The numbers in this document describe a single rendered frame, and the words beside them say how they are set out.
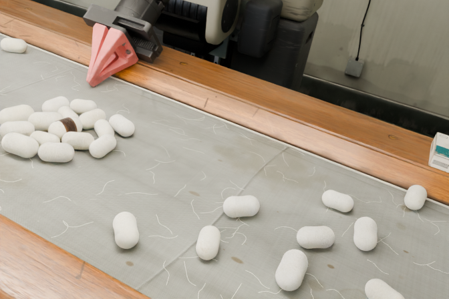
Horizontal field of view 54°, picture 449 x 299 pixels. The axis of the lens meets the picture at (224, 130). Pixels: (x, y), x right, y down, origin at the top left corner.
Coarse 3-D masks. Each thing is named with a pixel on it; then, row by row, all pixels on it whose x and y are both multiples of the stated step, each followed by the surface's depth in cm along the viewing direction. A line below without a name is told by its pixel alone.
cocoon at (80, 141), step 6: (72, 132) 46; (78, 132) 47; (66, 138) 46; (72, 138) 46; (78, 138) 46; (84, 138) 46; (90, 138) 47; (72, 144) 46; (78, 144) 46; (84, 144) 46
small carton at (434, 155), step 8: (440, 136) 54; (448, 136) 55; (432, 144) 55; (440, 144) 53; (448, 144) 53; (432, 152) 52; (440, 152) 51; (448, 152) 51; (432, 160) 51; (440, 160) 51; (448, 160) 50; (440, 168) 51; (448, 168) 51
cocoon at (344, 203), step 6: (324, 192) 46; (330, 192) 45; (336, 192) 45; (324, 198) 45; (330, 198) 45; (336, 198) 45; (342, 198) 45; (348, 198) 45; (330, 204) 45; (336, 204) 45; (342, 204) 44; (348, 204) 44; (342, 210) 45; (348, 210) 45
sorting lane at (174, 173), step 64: (0, 64) 62; (64, 64) 65; (192, 128) 55; (0, 192) 40; (64, 192) 41; (128, 192) 43; (192, 192) 44; (256, 192) 46; (320, 192) 48; (384, 192) 50; (128, 256) 36; (192, 256) 37; (256, 256) 38; (320, 256) 39; (384, 256) 41; (448, 256) 42
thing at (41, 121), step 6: (36, 114) 48; (42, 114) 48; (48, 114) 48; (54, 114) 49; (60, 114) 49; (30, 120) 48; (36, 120) 48; (42, 120) 48; (48, 120) 48; (54, 120) 48; (36, 126) 48; (42, 126) 48; (48, 126) 48
